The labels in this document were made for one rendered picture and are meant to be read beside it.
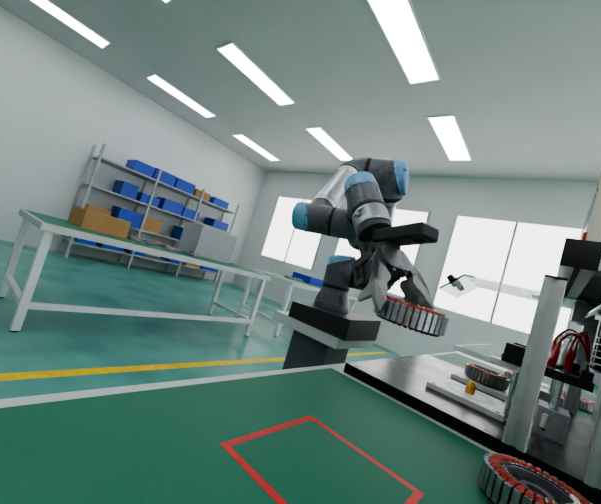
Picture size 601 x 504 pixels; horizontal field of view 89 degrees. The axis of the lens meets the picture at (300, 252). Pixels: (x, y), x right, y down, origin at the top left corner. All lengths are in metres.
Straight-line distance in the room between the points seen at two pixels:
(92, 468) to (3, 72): 6.69
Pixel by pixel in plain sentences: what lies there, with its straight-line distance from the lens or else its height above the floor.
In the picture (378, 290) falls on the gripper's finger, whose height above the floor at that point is 0.95.
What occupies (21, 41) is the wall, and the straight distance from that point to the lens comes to 7.02.
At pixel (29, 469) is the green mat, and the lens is 0.33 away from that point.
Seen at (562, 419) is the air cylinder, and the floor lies 0.81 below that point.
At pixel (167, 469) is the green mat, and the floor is 0.75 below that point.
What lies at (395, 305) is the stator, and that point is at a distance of 0.49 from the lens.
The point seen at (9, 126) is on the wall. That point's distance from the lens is 6.77.
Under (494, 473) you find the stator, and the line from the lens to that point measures 0.49.
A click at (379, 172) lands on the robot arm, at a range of 1.09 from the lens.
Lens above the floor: 0.94
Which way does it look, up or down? 3 degrees up
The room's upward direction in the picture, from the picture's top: 17 degrees clockwise
